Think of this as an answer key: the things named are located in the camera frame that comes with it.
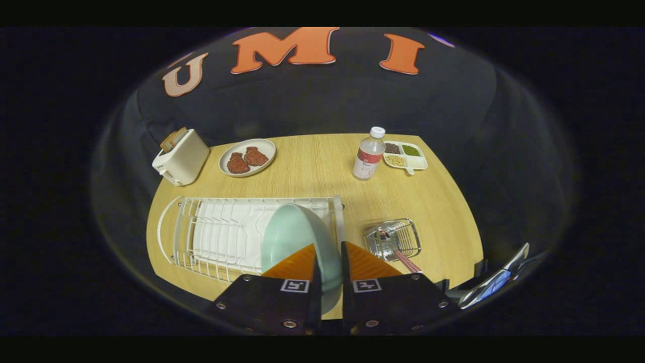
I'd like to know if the white wire dish rack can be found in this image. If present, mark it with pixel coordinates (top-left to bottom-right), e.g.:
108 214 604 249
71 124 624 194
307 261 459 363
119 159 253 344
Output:
157 196 347 283

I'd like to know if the white drain tray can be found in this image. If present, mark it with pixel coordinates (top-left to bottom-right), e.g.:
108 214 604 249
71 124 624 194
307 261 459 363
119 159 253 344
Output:
194 199 333 275

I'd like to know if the brown meat patty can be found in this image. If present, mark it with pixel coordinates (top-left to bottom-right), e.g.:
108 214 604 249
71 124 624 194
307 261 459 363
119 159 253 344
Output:
244 147 269 167
227 153 250 174

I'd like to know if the beige plate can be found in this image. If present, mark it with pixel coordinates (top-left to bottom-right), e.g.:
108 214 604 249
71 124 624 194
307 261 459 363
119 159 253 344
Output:
219 139 277 177

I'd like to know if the light green plate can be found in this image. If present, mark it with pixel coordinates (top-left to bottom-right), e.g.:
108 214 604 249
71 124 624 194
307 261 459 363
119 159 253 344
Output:
261 203 344 316

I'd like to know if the clear plastic bottle red label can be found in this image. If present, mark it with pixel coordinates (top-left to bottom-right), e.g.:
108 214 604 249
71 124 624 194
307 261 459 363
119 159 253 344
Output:
352 127 386 180

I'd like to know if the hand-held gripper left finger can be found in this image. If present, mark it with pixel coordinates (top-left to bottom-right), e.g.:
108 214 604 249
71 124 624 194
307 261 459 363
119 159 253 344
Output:
209 244 323 336

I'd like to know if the toasted bread slice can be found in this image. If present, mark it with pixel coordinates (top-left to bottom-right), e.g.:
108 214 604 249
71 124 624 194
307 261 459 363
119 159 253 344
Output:
160 127 188 153

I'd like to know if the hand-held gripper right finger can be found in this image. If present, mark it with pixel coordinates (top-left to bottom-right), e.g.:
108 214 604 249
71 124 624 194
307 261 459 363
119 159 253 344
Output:
341 241 457 336

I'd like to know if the white toaster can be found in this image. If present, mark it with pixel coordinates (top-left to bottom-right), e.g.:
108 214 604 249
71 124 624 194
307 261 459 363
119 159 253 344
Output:
152 129 210 186

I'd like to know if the white divided snack dish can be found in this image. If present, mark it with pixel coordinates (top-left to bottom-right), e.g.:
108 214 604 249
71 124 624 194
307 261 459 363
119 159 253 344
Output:
382 141 429 175

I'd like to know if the silver wire basket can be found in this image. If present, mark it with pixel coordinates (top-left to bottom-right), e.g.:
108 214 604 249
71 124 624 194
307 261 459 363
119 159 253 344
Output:
364 218 422 262

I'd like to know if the black backdrop cloth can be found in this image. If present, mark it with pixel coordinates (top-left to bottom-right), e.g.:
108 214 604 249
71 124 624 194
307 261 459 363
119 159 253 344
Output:
91 28 580 303

